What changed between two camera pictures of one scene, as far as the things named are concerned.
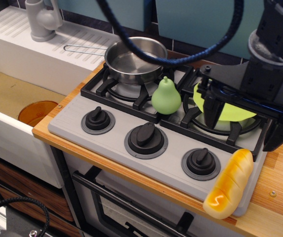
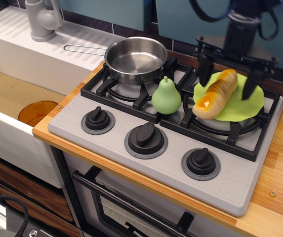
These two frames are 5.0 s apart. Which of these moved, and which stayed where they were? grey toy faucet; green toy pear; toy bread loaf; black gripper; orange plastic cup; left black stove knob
Moved: black gripper; toy bread loaf
Stayed: green toy pear; grey toy faucet; left black stove knob; orange plastic cup
